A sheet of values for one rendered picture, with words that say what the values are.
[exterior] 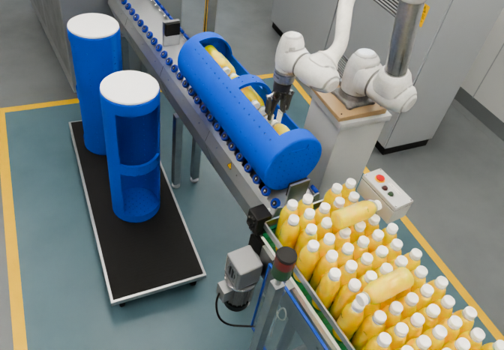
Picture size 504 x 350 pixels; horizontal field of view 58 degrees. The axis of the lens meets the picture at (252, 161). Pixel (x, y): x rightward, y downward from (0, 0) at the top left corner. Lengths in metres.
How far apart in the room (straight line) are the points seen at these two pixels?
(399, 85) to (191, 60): 0.98
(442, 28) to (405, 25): 1.26
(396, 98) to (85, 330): 1.94
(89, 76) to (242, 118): 1.19
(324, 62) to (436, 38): 1.67
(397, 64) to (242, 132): 0.76
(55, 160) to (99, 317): 1.27
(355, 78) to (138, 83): 1.06
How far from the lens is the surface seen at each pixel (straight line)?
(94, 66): 2.79
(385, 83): 2.21
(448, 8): 3.23
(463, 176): 4.05
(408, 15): 2.02
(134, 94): 2.26
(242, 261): 1.83
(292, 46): 1.78
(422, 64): 3.39
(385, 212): 1.92
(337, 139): 2.41
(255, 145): 1.85
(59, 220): 3.09
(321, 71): 1.71
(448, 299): 1.70
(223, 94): 2.04
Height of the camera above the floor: 2.37
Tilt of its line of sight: 43 degrees down
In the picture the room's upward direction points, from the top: 11 degrees clockwise
